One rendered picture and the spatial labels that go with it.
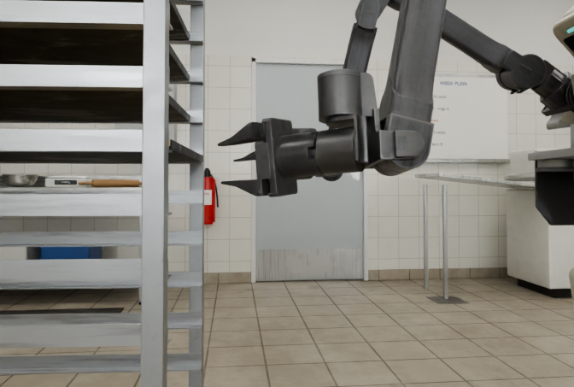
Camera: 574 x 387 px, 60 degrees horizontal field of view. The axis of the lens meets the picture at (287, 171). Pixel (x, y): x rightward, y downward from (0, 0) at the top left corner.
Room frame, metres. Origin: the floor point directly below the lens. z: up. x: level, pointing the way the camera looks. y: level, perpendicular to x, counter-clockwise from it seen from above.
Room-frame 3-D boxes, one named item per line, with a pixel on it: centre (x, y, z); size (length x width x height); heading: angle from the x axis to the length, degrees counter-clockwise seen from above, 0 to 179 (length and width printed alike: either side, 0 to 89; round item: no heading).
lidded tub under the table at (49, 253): (4.02, 1.73, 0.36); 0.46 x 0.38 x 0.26; 8
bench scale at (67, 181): (3.99, 1.74, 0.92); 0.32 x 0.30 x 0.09; 13
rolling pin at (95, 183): (3.94, 1.36, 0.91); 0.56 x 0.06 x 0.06; 125
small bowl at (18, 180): (4.08, 2.18, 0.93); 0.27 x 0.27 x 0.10
